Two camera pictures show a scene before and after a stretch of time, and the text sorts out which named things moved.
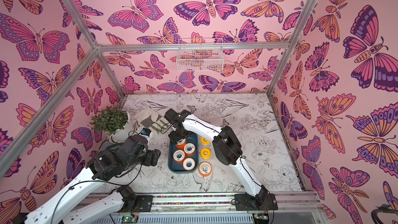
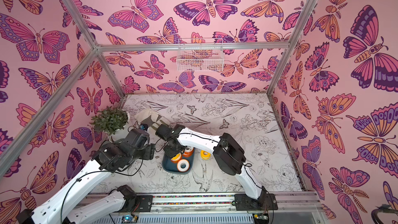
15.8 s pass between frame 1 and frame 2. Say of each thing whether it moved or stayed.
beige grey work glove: stayed
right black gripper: moved
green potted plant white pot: stayed
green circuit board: stayed
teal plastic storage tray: moved
